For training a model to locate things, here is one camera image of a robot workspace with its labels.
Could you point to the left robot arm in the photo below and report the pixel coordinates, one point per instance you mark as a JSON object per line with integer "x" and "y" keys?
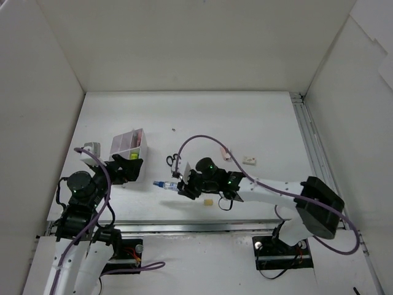
{"x": 82, "y": 248}

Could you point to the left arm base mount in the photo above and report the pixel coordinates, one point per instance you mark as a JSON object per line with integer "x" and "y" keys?
{"x": 122, "y": 255}

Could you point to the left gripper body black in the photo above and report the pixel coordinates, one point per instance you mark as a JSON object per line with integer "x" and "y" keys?
{"x": 116, "y": 168}

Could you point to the tan eraser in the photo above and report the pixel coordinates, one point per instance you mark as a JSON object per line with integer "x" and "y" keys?
{"x": 208, "y": 202}

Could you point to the white staple box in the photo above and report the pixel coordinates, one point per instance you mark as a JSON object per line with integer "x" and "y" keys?
{"x": 248, "y": 160}

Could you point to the aluminium rail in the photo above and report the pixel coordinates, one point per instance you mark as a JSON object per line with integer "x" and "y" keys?
{"x": 314, "y": 150}
{"x": 181, "y": 227}

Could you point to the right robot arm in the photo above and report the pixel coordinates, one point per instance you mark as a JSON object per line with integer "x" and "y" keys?
{"x": 318, "y": 208}

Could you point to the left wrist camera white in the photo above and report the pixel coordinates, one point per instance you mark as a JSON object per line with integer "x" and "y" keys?
{"x": 90, "y": 153}

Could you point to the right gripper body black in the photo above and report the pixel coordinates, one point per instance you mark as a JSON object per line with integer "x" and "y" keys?
{"x": 188, "y": 185}

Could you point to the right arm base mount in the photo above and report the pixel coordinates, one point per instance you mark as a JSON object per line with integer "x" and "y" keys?
{"x": 270, "y": 255}

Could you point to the blue cap glue bottle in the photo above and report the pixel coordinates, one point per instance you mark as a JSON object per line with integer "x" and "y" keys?
{"x": 171, "y": 186}

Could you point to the pink mini stapler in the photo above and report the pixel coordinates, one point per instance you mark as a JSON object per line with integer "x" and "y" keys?
{"x": 225, "y": 153}

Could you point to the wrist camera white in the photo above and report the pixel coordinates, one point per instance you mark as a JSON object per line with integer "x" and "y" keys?
{"x": 90, "y": 153}
{"x": 181, "y": 170}

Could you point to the aluminium rail front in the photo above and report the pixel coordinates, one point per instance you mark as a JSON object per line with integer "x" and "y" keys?
{"x": 181, "y": 227}

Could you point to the black handled scissors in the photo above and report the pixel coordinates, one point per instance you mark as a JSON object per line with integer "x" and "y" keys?
{"x": 171, "y": 159}

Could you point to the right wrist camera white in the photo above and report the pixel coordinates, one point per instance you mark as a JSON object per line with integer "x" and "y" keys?
{"x": 181, "y": 170}

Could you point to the aluminium rail right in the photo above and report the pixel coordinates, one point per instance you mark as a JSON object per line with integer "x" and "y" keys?
{"x": 314, "y": 150}

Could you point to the clear compartment organizer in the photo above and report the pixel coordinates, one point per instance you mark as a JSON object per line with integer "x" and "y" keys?
{"x": 121, "y": 144}

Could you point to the yellow black highlighter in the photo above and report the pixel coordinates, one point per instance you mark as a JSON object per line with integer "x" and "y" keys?
{"x": 134, "y": 155}

